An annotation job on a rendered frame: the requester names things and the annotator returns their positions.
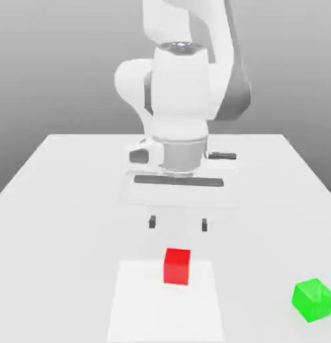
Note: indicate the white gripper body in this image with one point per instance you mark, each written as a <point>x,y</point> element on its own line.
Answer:
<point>179,194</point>

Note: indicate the small green cube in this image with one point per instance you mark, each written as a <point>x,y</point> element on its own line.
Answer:
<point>314,301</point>

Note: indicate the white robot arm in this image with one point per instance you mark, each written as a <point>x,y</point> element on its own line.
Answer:
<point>179,88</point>

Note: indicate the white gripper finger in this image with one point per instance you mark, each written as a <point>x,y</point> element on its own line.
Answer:
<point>151,222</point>
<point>204,224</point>

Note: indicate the small red cube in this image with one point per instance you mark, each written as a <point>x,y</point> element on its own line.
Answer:
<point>176,268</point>

